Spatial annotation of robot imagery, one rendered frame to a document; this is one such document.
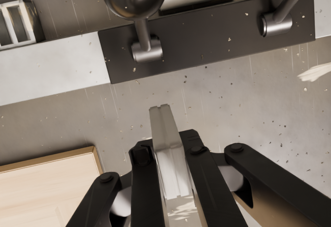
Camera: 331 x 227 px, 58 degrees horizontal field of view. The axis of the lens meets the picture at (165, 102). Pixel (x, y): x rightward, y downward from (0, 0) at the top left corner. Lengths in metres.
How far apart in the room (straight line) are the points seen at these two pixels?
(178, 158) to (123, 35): 0.15
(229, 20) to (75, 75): 0.15
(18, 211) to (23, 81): 0.16
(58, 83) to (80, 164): 0.10
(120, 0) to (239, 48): 0.15
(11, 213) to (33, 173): 0.06
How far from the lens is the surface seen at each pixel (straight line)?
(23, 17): 0.31
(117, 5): 0.17
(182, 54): 0.28
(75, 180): 0.37
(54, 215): 0.40
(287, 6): 0.27
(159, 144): 0.16
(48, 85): 0.31
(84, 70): 0.30
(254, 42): 0.30
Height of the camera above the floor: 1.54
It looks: 27 degrees down
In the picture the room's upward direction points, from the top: 88 degrees clockwise
